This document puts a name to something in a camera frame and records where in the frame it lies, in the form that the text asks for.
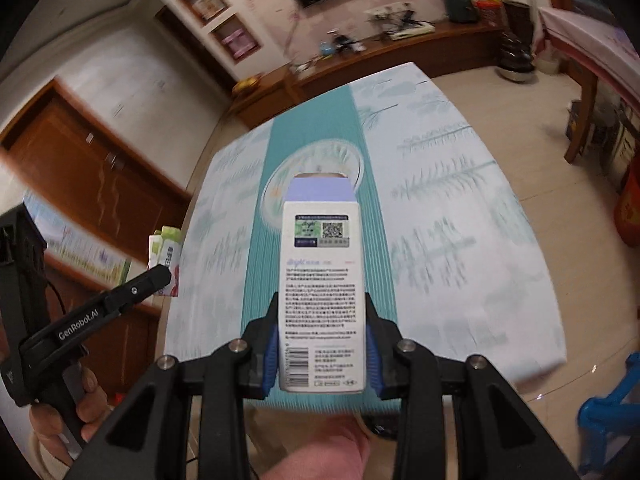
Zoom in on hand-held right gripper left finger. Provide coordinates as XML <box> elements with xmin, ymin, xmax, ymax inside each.
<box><xmin>65</xmin><ymin>292</ymin><xmax>281</xmax><ymax>480</ymax></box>

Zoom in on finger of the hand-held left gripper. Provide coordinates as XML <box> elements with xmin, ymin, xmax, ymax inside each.
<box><xmin>104</xmin><ymin>264</ymin><xmax>174</xmax><ymax>312</ymax></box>

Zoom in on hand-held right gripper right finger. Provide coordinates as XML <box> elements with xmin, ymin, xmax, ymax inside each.
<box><xmin>366</xmin><ymin>292</ymin><xmax>576</xmax><ymax>480</ymax></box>

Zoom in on green carton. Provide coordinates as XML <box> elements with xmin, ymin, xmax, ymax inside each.
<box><xmin>147</xmin><ymin>227</ymin><xmax>183</xmax><ymax>298</ymax></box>

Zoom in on white purple cardboard box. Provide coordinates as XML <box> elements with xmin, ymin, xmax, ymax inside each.
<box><xmin>280</xmin><ymin>172</ymin><xmax>368</xmax><ymax>393</ymax></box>

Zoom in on person's left hand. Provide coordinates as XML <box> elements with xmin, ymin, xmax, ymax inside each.
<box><xmin>29</xmin><ymin>364</ymin><xmax>115</xmax><ymax>463</ymax></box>

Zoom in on person's legs pink trousers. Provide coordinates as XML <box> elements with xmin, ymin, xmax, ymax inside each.
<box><xmin>260</xmin><ymin>412</ymin><xmax>371</xmax><ymax>480</ymax></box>

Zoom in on brown wooden door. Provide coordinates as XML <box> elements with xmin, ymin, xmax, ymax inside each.
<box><xmin>0</xmin><ymin>77</ymin><xmax>193</xmax><ymax>261</ymax></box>

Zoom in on leaf print teal tablecloth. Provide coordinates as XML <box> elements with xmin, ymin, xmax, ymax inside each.
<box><xmin>162</xmin><ymin>62</ymin><xmax>566</xmax><ymax>406</ymax></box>

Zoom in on blue plastic stool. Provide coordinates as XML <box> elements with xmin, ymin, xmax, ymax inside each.
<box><xmin>577</xmin><ymin>352</ymin><xmax>640</xmax><ymax>476</ymax></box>

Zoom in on red plastic bucket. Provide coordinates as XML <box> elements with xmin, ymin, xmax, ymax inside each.
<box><xmin>612</xmin><ymin>165</ymin><xmax>640</xmax><ymax>246</ymax></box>

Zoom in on wooden television cabinet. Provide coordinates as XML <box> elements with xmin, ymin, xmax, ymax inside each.
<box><xmin>232</xmin><ymin>25</ymin><xmax>506</xmax><ymax>126</ymax></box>

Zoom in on white set-top box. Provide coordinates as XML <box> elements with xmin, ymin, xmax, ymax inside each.
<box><xmin>390</xmin><ymin>22</ymin><xmax>436</xmax><ymax>41</ymax></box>

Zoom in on black ceramic jar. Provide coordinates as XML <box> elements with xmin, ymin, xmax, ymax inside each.
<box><xmin>500</xmin><ymin>35</ymin><xmax>536</xmax><ymax>83</ymax></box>

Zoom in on dark green appliance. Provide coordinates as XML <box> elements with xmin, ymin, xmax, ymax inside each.
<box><xmin>442</xmin><ymin>0</ymin><xmax>478</xmax><ymax>23</ymax></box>

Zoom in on red plastic basket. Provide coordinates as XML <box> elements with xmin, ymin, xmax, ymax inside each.
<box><xmin>475</xmin><ymin>0</ymin><xmax>503</xmax><ymax>23</ymax></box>

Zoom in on wooden table pink cloth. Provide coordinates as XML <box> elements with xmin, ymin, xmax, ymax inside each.
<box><xmin>537</xmin><ymin>7</ymin><xmax>640</xmax><ymax>163</ymax></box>

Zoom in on wall poster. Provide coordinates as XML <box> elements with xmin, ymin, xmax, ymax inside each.
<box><xmin>22</xmin><ymin>190</ymin><xmax>132</xmax><ymax>286</ymax></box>

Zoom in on wall niche pink dumbbells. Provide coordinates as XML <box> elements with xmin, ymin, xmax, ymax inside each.
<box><xmin>209</xmin><ymin>15</ymin><xmax>262</xmax><ymax>63</ymax></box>

